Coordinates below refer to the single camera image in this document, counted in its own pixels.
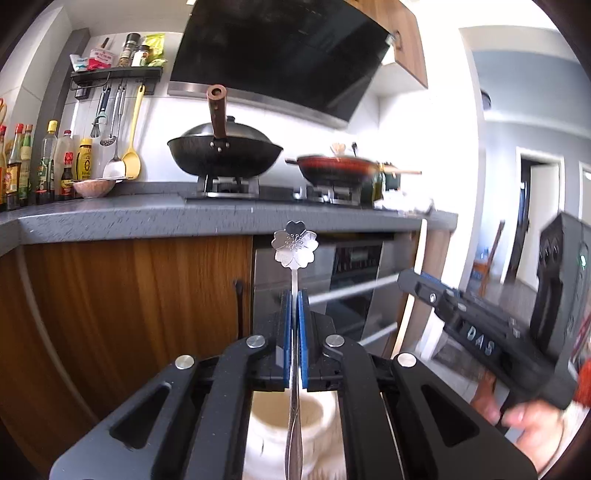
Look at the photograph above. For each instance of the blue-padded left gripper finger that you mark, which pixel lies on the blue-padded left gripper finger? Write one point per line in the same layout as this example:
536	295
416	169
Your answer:
190	420

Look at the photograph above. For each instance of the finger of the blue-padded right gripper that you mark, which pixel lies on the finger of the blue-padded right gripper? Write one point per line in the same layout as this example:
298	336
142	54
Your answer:
399	419

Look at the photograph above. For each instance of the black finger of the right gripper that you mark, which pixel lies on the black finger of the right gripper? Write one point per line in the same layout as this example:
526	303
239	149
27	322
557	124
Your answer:
409	282

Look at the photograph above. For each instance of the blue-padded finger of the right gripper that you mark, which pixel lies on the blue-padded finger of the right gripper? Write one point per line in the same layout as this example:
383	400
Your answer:
434	285

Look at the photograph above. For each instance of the silver flower-shaped spoon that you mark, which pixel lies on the silver flower-shaped spoon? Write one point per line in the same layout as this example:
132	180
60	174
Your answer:
295	249

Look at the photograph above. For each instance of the person's right hand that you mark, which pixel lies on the person's right hand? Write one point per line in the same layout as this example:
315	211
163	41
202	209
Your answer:
546	431

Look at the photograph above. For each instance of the wooden chair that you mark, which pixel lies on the wooden chair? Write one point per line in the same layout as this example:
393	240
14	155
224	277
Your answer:
483	267

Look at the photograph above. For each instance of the stainless steel oven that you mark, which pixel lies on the stainless steel oven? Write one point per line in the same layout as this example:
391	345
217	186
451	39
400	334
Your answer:
342	261

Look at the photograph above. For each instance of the red brown pan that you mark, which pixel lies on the red brown pan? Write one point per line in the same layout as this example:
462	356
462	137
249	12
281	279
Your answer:
341	170

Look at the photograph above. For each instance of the wooden cabinet doors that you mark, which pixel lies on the wooden cabinet doors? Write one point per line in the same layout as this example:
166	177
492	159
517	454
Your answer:
85	324

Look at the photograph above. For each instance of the gas stove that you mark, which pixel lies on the gas stove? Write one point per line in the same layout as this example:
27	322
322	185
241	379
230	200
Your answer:
228	188

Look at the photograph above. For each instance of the black range hood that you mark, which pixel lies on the black range hood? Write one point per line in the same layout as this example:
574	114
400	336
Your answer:
309	59

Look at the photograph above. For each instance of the pink bowl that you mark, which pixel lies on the pink bowl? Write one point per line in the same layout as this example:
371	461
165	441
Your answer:
94	188

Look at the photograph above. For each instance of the grey speckled countertop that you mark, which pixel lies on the grey speckled countertop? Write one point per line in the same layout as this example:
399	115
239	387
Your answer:
155	216

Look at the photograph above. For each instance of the dark soy sauce bottle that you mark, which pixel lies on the dark soy sauce bottle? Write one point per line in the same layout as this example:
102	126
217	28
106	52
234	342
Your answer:
66	190

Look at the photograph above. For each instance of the oil bottle yellow cap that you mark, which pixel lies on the oil bottle yellow cap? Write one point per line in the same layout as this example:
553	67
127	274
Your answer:
44	191

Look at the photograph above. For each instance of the yellow sauce bottle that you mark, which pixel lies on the yellow sauce bottle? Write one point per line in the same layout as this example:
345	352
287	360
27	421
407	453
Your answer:
84	159

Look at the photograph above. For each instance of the black cabinet handle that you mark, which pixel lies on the black cabinet handle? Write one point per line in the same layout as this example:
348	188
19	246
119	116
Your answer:
239	286

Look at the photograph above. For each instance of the black wok wooden handle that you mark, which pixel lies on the black wok wooden handle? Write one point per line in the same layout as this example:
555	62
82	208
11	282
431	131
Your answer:
222	147

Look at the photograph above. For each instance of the black wall shelf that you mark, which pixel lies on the black wall shelf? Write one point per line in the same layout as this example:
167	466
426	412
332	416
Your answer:
146	76

